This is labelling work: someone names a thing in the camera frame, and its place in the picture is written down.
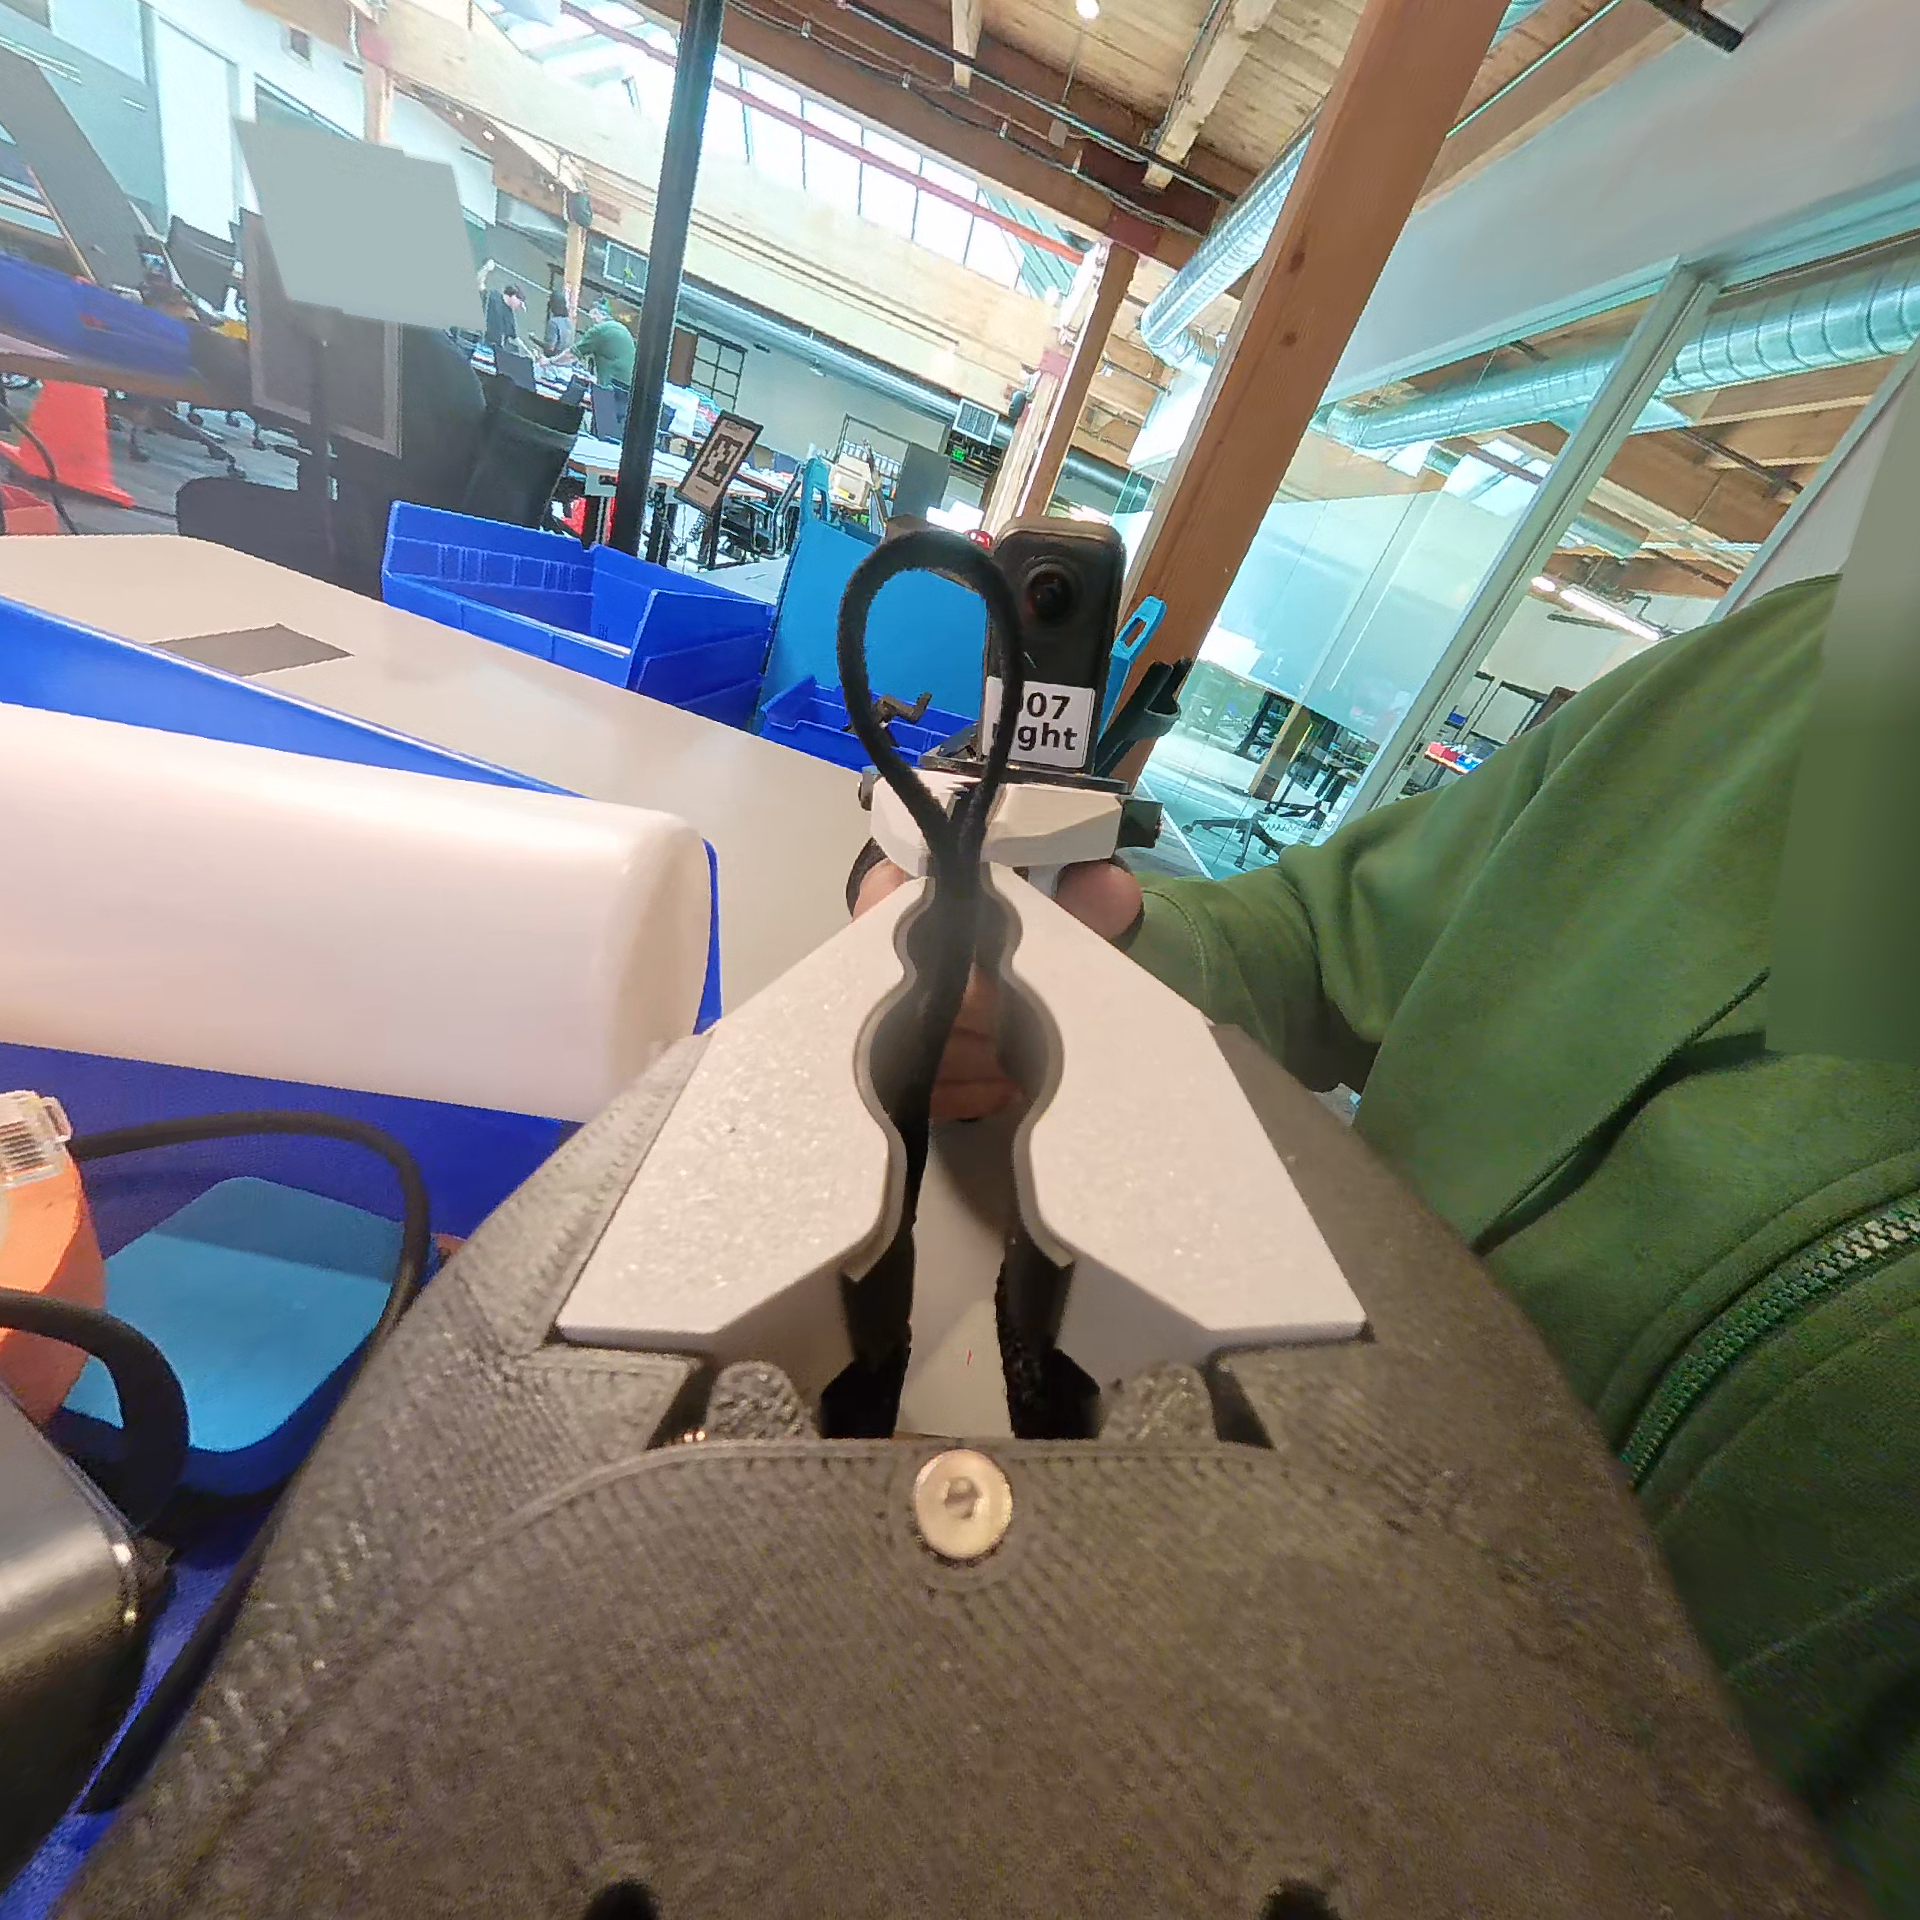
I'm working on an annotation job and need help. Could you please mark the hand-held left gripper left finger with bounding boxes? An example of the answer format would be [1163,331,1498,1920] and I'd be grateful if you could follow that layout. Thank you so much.
[554,885,925,1441]

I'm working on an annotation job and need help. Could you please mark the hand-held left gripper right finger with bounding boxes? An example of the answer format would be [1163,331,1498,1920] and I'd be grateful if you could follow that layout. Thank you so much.
[981,869,1372,1441]

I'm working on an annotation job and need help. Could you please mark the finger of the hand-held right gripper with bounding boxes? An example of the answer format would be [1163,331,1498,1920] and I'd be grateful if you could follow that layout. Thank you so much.
[867,782,966,877]
[979,786,1126,881]

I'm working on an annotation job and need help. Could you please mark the black strap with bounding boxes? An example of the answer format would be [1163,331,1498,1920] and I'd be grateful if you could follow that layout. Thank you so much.
[835,530,1037,1412]

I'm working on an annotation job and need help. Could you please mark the blue plastic bin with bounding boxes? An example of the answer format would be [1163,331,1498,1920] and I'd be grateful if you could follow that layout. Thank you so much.
[583,543,773,730]
[0,591,720,1920]
[380,499,601,671]
[756,677,941,774]

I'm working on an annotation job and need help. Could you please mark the person's right forearm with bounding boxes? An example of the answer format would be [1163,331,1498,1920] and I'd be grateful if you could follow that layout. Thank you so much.
[1122,578,1839,1248]

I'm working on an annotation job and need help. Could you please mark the person's right hand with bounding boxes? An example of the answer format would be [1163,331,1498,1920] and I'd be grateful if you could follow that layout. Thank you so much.
[844,843,1150,1127]

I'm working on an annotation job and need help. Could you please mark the far blue bins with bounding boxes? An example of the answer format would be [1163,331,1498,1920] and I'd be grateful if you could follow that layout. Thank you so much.
[762,452,1172,782]

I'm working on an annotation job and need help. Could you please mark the wooden beam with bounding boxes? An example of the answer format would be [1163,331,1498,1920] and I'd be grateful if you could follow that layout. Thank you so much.
[1117,0,1507,750]

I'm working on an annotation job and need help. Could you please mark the fiducial marker sign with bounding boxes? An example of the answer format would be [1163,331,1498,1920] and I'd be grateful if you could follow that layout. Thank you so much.
[677,413,762,515]

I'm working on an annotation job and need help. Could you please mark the light blue sponge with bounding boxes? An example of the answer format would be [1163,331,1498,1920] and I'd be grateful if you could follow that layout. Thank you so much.
[69,1176,438,1496]

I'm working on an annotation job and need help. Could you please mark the black floor lamp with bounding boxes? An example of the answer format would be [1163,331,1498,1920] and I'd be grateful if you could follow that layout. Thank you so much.
[608,0,728,557]

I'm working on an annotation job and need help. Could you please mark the white plastic bottle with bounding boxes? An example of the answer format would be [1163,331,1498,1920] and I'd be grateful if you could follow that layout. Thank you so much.
[0,701,719,1122]

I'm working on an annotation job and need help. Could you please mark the person's green jacket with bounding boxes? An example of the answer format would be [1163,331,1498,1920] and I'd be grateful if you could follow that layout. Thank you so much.
[1475,838,1920,1920]

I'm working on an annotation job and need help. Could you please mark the orange tape roll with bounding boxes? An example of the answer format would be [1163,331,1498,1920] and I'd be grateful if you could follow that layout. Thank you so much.
[0,1148,107,1426]

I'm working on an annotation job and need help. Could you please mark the grey desk monitor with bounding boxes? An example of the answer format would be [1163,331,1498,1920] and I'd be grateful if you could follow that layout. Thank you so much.
[238,210,405,462]

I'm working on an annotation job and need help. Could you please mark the black remote control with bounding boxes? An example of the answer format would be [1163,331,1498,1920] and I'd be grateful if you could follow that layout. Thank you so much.
[0,1383,154,1816]

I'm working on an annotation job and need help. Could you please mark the orange traffic cone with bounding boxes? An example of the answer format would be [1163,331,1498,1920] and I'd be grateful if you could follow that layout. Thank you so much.
[23,380,137,510]

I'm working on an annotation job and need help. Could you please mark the dark grey tilted panel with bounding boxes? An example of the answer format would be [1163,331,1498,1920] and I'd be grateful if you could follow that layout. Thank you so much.
[0,46,142,289]

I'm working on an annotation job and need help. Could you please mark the slim wooden post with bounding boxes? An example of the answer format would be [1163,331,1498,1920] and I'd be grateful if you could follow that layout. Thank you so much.
[1017,248,1143,537]

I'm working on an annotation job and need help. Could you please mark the spiral metal duct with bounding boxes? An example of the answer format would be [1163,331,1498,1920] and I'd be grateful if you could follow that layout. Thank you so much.
[1318,270,1920,452]
[1138,106,1322,364]

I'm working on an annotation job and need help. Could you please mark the black cable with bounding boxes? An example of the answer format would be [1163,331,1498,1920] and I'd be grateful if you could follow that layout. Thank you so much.
[0,1114,438,1531]

